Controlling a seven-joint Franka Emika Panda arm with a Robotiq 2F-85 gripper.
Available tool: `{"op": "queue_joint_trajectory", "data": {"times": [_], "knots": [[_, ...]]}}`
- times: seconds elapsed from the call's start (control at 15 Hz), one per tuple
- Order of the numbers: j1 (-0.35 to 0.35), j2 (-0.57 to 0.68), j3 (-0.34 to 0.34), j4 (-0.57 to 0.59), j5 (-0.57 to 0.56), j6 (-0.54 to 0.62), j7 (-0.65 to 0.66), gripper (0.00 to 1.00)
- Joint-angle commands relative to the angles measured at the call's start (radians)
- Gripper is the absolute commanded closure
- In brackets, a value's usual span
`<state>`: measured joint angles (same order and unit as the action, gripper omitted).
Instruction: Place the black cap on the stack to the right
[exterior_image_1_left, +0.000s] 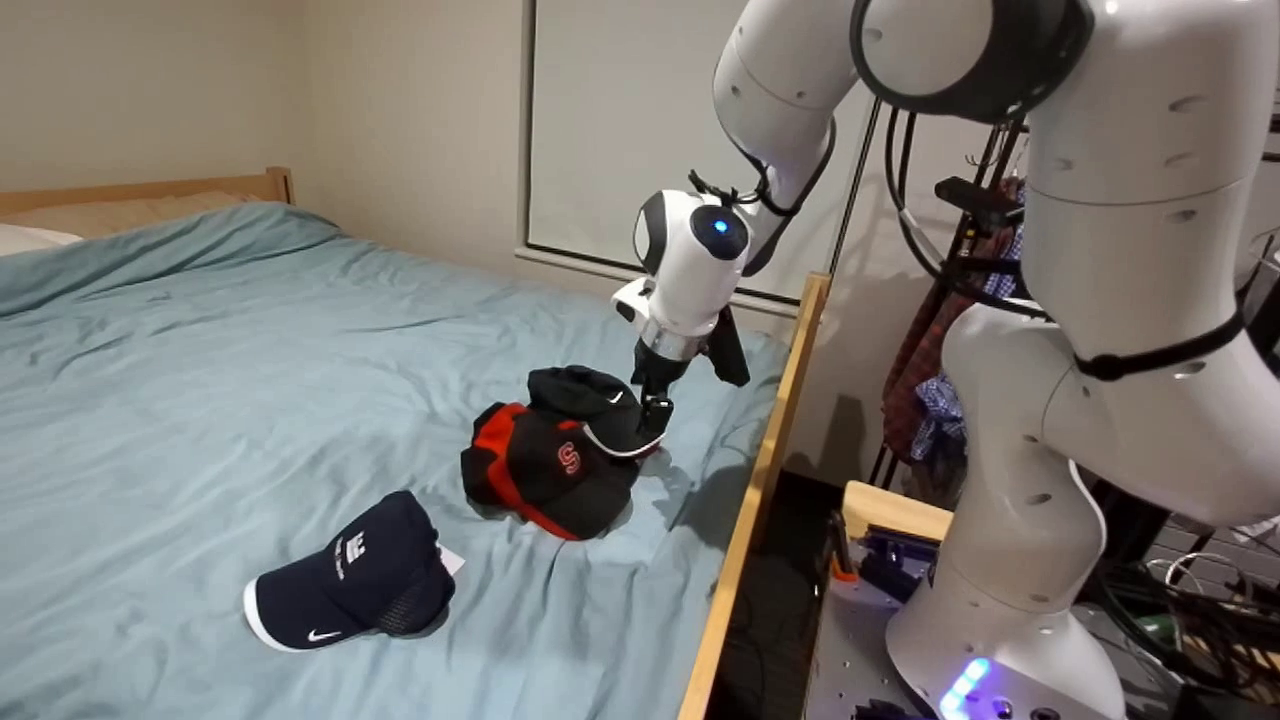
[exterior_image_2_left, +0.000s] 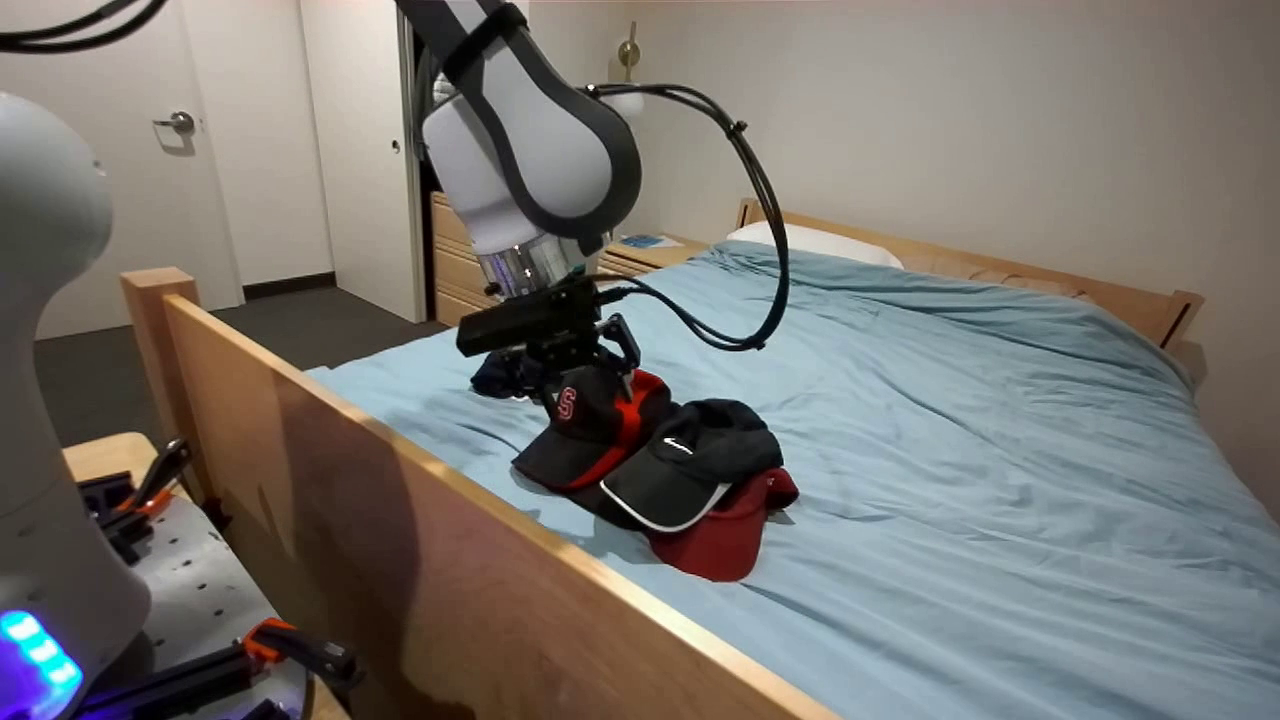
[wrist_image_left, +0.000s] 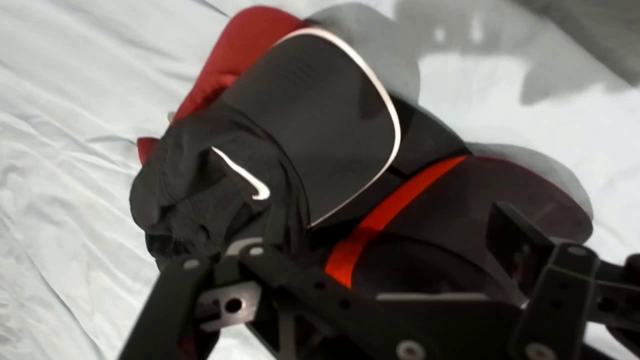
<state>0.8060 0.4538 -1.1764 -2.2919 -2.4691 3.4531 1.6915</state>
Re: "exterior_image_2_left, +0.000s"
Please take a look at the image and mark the orange handled pliers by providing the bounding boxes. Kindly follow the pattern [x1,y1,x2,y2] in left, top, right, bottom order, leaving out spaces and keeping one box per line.
[94,434,198,542]
[236,615,364,700]

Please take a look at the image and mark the wooden dresser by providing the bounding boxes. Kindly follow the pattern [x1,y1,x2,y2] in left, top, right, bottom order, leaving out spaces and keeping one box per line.
[427,188,507,333]

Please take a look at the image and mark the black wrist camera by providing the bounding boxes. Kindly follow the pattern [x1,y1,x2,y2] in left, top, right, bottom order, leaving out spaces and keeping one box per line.
[453,284,592,359]

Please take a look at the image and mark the silver door handle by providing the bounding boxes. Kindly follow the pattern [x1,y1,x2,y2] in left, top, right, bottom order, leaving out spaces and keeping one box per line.
[147,103,198,144]

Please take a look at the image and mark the black and red cap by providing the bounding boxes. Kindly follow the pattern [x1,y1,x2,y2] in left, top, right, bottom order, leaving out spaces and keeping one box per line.
[572,392,787,542]

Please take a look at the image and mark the light wooden bed frame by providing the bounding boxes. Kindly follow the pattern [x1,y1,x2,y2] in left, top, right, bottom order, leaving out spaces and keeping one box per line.
[117,195,1204,720]

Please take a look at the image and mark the white door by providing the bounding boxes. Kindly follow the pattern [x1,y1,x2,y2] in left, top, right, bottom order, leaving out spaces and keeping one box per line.
[0,0,338,343]

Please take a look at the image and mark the white pillow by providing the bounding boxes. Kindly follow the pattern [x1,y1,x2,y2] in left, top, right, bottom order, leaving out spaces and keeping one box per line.
[725,215,909,275]

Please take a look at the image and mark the black cap with orange stripes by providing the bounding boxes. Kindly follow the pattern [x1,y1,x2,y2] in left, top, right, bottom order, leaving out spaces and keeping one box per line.
[507,365,680,500]

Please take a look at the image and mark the wooden nightstand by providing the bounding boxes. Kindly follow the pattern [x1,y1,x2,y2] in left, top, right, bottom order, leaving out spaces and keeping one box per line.
[597,225,710,282]

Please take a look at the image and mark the navy cap with white logo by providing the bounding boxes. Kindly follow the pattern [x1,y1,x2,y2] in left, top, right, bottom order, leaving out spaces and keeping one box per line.
[463,343,539,403]

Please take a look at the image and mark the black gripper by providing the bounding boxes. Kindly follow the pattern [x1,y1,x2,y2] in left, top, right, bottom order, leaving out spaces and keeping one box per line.
[519,267,645,434]

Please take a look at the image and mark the light wooden board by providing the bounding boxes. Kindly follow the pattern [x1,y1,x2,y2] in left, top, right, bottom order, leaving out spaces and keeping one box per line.
[59,428,168,492]

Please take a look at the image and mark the grey perforated mounting plate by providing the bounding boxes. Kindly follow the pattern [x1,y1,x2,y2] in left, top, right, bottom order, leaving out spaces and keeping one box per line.
[117,483,312,720]

